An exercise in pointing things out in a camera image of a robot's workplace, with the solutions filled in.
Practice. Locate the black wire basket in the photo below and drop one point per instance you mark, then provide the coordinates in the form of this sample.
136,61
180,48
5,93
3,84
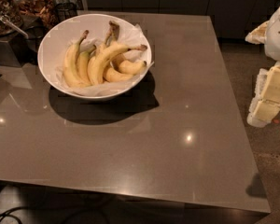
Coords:
65,11

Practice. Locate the metal scoop handle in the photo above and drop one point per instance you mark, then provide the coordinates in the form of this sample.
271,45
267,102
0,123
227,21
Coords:
6,20

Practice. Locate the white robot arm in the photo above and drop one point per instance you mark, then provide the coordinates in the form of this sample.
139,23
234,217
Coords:
268,34

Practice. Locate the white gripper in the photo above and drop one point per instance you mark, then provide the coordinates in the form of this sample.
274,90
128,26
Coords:
278,34

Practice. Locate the leftmost yellow banana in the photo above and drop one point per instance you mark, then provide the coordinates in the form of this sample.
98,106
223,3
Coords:
70,74

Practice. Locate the dark metal tray stand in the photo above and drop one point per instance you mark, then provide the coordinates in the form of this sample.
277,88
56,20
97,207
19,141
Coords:
16,50

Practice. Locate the lower middle yellow banana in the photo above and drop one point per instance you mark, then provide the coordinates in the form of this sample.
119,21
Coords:
112,75

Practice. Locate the right short yellow banana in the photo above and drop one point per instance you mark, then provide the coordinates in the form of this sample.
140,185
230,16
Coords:
125,66

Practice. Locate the container of dried snacks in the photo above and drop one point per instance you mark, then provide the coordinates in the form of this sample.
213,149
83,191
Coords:
44,9

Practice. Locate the white bowl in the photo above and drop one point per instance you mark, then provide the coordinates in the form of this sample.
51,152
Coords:
58,37

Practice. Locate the large top yellow banana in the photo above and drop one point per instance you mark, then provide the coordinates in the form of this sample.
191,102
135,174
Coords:
106,56

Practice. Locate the glass jar with granola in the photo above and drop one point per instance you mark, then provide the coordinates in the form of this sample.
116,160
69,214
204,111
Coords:
1,10

